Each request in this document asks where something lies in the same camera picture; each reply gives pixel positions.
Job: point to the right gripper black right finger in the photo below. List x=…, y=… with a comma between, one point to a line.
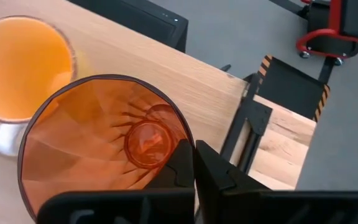
x=216, y=186

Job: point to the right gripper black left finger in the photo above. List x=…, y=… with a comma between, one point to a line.
x=179, y=177

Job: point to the red faceted plastic tumbler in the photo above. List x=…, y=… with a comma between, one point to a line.
x=89, y=140

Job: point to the white mug yellow inside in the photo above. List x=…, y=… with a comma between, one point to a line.
x=17, y=68

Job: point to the black orange hazard striped edging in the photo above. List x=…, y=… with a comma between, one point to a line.
x=291, y=90

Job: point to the black computer tower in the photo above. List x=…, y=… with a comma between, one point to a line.
x=141, y=18

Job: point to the red black rolling stool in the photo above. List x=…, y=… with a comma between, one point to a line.
x=331, y=43

